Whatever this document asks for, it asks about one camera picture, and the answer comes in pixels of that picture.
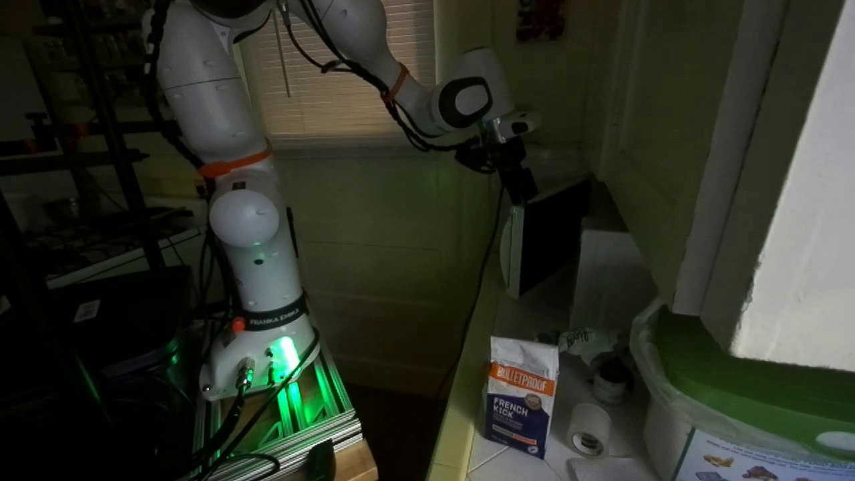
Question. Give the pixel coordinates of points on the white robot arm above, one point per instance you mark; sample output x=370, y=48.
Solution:
x=192, y=72

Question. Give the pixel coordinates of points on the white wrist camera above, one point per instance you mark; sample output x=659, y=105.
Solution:
x=512, y=125

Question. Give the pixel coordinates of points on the dark red wall decoration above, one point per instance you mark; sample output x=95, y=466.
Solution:
x=540, y=18

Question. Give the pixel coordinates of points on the window blind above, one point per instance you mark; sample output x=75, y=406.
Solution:
x=299, y=101

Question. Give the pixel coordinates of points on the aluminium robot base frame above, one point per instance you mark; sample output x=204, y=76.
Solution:
x=305, y=430

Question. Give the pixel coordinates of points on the dark small cup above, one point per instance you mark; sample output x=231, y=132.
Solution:
x=612, y=380

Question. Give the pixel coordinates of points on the black equipment rack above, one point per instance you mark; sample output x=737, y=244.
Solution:
x=119, y=340

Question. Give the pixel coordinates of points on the white tape roll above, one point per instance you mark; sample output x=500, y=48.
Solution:
x=588, y=427

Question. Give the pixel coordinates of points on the black microwave door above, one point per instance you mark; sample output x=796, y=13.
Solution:
x=540, y=235

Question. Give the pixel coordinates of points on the green lidded white bucket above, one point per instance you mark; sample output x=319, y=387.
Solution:
x=719, y=418

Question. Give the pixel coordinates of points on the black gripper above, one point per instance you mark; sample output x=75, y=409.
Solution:
x=490, y=155

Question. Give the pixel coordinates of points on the white blue coffee bag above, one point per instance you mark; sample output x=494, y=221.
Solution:
x=518, y=394

